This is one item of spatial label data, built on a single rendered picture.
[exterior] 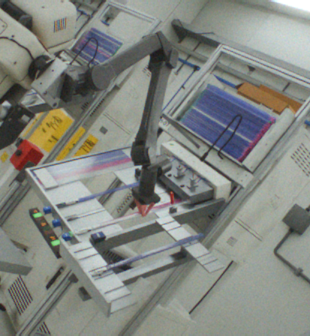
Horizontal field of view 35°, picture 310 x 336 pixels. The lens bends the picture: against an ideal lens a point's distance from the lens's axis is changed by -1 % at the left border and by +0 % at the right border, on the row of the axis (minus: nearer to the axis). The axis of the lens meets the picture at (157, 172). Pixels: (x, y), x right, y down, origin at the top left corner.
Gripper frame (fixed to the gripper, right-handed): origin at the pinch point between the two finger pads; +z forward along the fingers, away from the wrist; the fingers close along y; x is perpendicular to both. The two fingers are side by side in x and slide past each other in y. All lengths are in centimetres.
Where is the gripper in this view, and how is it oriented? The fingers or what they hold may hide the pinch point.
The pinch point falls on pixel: (142, 213)
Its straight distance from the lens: 179.1
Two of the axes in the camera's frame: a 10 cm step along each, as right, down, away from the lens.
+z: -1.3, 8.5, 5.1
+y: -5.6, -4.9, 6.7
